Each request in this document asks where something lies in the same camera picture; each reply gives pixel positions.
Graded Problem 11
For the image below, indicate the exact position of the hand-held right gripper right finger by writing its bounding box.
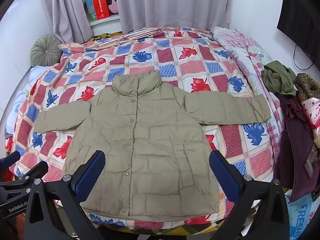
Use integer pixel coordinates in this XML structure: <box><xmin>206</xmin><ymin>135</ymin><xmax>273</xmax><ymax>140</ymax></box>
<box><xmin>209</xmin><ymin>150</ymin><xmax>297</xmax><ymax>240</ymax></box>

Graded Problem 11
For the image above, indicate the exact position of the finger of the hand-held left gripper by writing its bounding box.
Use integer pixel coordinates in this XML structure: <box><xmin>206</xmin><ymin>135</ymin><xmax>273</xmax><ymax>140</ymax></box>
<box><xmin>0</xmin><ymin>160</ymin><xmax>49</xmax><ymax>188</ymax></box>
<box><xmin>0</xmin><ymin>151</ymin><xmax>21</xmax><ymax>171</ymax></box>

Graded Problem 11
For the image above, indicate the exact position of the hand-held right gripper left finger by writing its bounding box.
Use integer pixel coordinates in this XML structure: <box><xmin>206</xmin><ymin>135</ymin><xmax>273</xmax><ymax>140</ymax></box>
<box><xmin>24</xmin><ymin>150</ymin><xmax>107</xmax><ymax>240</ymax></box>

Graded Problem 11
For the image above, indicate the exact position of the khaki puffer jacket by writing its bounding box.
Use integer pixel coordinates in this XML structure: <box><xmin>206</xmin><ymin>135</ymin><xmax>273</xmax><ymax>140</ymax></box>
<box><xmin>33</xmin><ymin>70</ymin><xmax>272</xmax><ymax>222</ymax></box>

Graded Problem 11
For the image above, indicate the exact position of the maroon jacket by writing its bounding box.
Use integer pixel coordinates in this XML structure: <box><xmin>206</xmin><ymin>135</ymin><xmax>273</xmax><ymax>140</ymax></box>
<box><xmin>274</xmin><ymin>94</ymin><xmax>320</xmax><ymax>203</ymax></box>

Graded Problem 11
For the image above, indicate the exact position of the light blue plastic bag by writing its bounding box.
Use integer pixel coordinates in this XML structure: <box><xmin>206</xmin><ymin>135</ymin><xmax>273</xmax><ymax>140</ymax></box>
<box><xmin>285</xmin><ymin>190</ymin><xmax>318</xmax><ymax>240</ymax></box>

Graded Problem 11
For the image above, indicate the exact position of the light blue floral sheet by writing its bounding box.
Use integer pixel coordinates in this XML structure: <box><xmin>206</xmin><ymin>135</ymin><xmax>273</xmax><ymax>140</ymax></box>
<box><xmin>5</xmin><ymin>65</ymin><xmax>48</xmax><ymax>135</ymax></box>

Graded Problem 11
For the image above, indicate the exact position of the pink printed scarf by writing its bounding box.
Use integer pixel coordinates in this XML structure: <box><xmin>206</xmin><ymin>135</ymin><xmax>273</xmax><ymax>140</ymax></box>
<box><xmin>301</xmin><ymin>97</ymin><xmax>320</xmax><ymax>145</ymax></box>

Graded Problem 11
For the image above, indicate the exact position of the olive green garment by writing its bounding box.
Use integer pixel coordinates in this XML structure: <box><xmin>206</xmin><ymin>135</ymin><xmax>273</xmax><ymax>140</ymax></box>
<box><xmin>261</xmin><ymin>60</ymin><xmax>298</xmax><ymax>95</ymax></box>

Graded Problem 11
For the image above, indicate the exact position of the round green pleated cushion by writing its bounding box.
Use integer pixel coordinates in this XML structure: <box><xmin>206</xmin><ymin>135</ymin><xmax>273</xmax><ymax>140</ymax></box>
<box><xmin>30</xmin><ymin>34</ymin><xmax>63</xmax><ymax>67</ymax></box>

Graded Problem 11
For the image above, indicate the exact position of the leopard print scarf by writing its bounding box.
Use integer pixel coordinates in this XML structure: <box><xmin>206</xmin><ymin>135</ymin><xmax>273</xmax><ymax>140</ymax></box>
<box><xmin>295</xmin><ymin>73</ymin><xmax>320</xmax><ymax>100</ymax></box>

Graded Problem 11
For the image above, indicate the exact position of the pink floral quilt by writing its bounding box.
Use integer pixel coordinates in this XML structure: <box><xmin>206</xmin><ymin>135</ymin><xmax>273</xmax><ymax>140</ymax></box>
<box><xmin>211</xmin><ymin>26</ymin><xmax>285</xmax><ymax>155</ymax></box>

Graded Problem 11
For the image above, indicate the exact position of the leaf patterned checked quilt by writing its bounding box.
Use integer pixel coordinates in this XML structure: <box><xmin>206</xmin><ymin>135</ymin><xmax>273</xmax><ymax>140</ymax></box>
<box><xmin>5</xmin><ymin>26</ymin><xmax>285</xmax><ymax>230</ymax></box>

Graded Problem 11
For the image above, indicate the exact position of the striped cloth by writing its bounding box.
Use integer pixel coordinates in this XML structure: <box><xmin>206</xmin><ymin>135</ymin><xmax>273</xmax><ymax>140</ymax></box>
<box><xmin>122</xmin><ymin>27</ymin><xmax>180</xmax><ymax>40</ymax></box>

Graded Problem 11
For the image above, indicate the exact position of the white window sill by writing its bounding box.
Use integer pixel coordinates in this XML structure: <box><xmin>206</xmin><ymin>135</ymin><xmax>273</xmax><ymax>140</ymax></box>
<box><xmin>89</xmin><ymin>14</ymin><xmax>122</xmax><ymax>27</ymax></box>

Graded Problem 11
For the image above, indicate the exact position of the narrow grey curtain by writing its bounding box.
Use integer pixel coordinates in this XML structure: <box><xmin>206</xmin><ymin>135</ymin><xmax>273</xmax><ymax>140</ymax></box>
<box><xmin>37</xmin><ymin>0</ymin><xmax>93</xmax><ymax>44</ymax></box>

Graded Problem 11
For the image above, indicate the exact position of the light blue box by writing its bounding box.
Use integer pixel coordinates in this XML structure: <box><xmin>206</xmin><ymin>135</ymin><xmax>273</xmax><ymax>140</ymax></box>
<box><xmin>81</xmin><ymin>0</ymin><xmax>97</xmax><ymax>22</ymax></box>

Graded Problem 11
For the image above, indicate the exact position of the red box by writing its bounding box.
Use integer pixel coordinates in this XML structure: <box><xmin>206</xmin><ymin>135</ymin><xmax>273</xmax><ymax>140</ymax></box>
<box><xmin>91</xmin><ymin>0</ymin><xmax>110</xmax><ymax>20</ymax></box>

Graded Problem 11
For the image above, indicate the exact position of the black television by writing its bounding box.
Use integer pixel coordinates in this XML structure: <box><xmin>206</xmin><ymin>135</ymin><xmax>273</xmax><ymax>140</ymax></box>
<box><xmin>276</xmin><ymin>0</ymin><xmax>320</xmax><ymax>63</ymax></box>

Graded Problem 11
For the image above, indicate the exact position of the wide grey curtain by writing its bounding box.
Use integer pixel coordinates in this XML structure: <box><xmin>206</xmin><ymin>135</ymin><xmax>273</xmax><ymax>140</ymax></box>
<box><xmin>114</xmin><ymin>0</ymin><xmax>234</xmax><ymax>34</ymax></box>

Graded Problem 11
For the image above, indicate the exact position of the black cable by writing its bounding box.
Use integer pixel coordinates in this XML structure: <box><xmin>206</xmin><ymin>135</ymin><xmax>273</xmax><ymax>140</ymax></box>
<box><xmin>294</xmin><ymin>44</ymin><xmax>314</xmax><ymax>70</ymax></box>

